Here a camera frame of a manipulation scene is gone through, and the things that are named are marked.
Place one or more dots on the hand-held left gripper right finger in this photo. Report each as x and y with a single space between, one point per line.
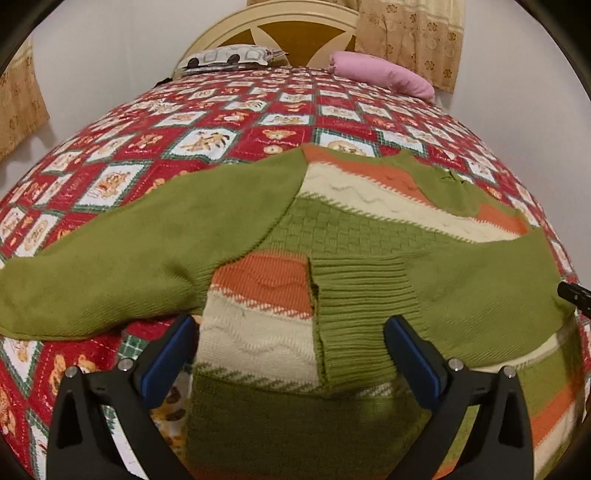
411 357

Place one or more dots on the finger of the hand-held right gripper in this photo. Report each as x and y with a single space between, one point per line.
577 297

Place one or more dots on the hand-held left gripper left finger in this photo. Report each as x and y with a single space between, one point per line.
168 360

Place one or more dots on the green striped knit sweater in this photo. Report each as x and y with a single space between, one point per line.
360 230

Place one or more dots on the red bear print blanket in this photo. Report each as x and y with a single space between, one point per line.
207 138

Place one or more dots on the pink pillow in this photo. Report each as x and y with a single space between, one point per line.
378 71

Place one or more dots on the tan floral curtain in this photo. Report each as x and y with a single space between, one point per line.
18 101
406 37

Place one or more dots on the white grey patterned pillow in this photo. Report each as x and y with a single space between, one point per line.
221 55

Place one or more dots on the cream and brown bed headboard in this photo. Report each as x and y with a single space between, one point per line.
300 41

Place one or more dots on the cream floral curtain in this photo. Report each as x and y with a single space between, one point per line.
300 2

